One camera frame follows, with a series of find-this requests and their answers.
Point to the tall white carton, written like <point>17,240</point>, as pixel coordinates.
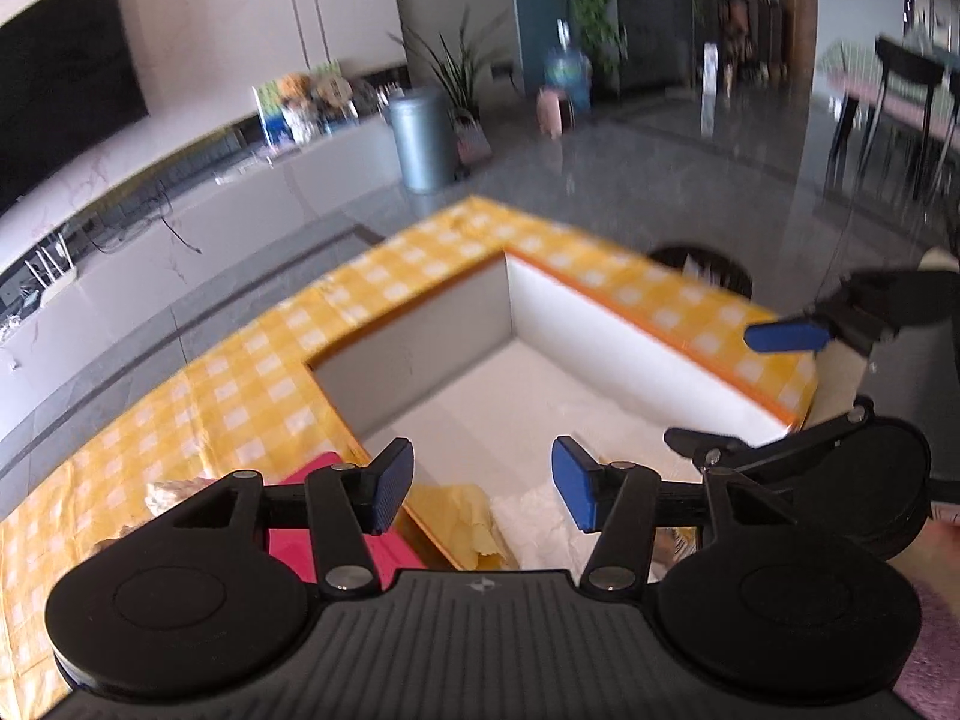
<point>710,86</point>

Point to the green printed card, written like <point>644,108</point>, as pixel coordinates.
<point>268,116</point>

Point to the yellow checkered tablecloth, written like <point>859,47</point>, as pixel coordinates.
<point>187,412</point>

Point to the black wall television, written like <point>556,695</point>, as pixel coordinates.
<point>60,90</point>

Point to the small teddy bear bouquet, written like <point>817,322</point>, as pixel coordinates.
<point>294,109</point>

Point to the white router with antennas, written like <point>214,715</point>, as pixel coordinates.
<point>52,277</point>

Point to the blue water jug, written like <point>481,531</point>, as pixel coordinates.
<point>568,67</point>

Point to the orange cardboard box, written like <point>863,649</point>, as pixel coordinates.
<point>675,360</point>

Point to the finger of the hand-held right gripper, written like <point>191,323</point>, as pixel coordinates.
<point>712,444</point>
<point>784,336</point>

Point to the grey metal trash can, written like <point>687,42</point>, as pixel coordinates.
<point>424,142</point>

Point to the long-leaf potted plant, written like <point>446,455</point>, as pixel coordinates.
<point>461,71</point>

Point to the yellow cloth piece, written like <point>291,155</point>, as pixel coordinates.
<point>465,525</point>

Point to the white marble television cabinet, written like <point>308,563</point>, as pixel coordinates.
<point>195,217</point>

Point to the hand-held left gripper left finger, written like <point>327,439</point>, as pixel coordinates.
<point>390,486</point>

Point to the black dining chair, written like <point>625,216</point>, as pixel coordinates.
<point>904,75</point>

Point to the small pink stool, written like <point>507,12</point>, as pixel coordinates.
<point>556,112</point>

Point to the small white bag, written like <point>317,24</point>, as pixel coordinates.
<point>472,141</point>

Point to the clear bubble wrap bag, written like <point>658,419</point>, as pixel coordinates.
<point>178,493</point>

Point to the dining table pink cloth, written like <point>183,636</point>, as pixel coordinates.
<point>855,64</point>

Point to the red square box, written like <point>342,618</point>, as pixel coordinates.
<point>300,547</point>

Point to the dark tall cabinet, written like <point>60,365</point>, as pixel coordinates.
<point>652,22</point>

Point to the dark round basket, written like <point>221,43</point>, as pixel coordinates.
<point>701,266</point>

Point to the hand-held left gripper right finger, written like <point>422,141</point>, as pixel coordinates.
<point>574,486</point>

